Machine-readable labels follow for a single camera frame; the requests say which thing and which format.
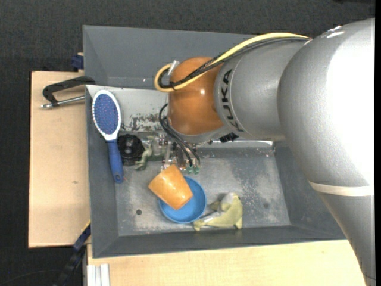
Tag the blue and white hairbrush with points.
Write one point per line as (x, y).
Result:
(106, 118)

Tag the yellow-green plush toy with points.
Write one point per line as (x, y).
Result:
(227, 216)

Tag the black round object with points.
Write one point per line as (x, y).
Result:
(128, 149)

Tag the black cylinder on white bracket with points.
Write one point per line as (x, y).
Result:
(228, 137)

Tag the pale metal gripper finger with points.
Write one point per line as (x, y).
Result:
(166, 156)
(178, 159)

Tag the grey metal bin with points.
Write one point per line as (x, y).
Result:
(238, 183)

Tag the blue plastic plate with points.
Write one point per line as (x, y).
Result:
(195, 207)

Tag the orange plastic cup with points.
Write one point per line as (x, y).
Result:
(171, 186)

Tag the pale wood flat board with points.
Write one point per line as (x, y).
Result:
(56, 165)

